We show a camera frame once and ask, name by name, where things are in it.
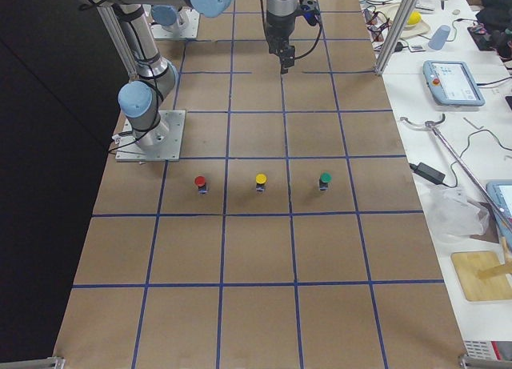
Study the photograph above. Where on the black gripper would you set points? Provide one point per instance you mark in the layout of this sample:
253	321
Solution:
277	35

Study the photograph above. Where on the yellow push button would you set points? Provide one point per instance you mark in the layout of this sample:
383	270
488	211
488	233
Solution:
260	180

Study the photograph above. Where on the green push button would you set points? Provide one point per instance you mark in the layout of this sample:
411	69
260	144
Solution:
324	181

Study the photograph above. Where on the red push button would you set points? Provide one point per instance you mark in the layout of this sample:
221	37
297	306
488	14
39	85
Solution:
201	184

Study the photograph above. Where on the yellow lemon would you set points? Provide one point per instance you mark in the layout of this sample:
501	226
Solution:
414	19

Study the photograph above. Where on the beige plate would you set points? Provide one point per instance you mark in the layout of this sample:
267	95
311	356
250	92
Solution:
410	31

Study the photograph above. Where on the blue plastic cup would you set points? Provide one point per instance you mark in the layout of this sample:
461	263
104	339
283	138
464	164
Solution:
439	38

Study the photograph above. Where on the metal reacher rod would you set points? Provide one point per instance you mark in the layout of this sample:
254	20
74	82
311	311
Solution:
432	126

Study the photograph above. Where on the teach pendant tablet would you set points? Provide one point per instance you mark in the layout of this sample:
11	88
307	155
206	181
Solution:
500	192
451	83

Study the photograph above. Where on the right side power adapter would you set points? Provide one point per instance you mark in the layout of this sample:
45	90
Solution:
428	173

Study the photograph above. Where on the clear plastic bag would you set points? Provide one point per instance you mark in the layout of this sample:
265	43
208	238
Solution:
450	211

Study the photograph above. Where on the wooden cutting board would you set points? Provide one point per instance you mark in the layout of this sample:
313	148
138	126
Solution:
482	276

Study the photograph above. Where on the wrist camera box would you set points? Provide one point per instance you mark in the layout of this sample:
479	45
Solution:
309	9

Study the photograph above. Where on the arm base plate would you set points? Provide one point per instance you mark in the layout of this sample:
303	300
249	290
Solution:
162	143
189	33

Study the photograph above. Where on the aluminium frame post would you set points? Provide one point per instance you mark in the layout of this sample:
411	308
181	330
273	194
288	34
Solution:
405	8

